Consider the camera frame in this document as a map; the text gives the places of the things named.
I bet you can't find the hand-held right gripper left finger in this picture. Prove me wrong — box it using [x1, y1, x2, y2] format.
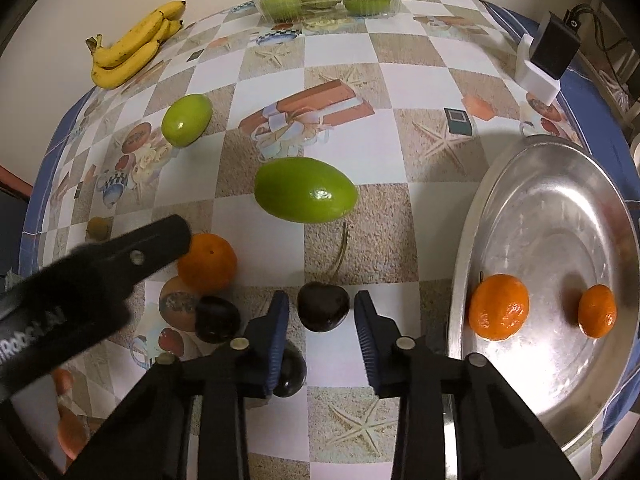
[62, 290, 291, 480]

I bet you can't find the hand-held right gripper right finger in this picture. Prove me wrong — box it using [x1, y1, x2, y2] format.
[354, 290, 583, 480]

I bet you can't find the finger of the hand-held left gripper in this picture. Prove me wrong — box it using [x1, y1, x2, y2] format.
[45, 214, 194, 357]

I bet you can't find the dark cherry with stem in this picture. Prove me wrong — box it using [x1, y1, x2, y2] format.
[297, 222, 352, 333]

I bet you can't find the medium orange tangerine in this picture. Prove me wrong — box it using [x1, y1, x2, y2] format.
[177, 233, 238, 296]

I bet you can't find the large green jujube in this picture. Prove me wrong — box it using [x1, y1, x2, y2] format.
[254, 157, 360, 224]

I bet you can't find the round metal tray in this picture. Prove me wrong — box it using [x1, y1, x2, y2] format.
[447, 135, 640, 456]

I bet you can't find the large orange tangerine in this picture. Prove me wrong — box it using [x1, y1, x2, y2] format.
[468, 274, 530, 341]

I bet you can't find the small green jujube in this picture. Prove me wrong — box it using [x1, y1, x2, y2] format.
[160, 93, 213, 149]

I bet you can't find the checkered printed tablecloth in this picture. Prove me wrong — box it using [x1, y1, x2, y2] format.
[20, 0, 640, 480]

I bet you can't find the yellow banana bunch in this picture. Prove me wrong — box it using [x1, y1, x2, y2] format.
[85, 0, 187, 91]

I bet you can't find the small orange tangerine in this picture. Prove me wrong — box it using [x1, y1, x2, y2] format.
[577, 284, 617, 339]

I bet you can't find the white power plug block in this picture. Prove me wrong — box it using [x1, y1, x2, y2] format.
[515, 34, 562, 106]

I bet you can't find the black power adapter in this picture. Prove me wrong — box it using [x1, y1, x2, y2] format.
[530, 11, 582, 81]

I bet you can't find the black cable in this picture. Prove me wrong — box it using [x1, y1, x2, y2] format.
[570, 2, 637, 98]

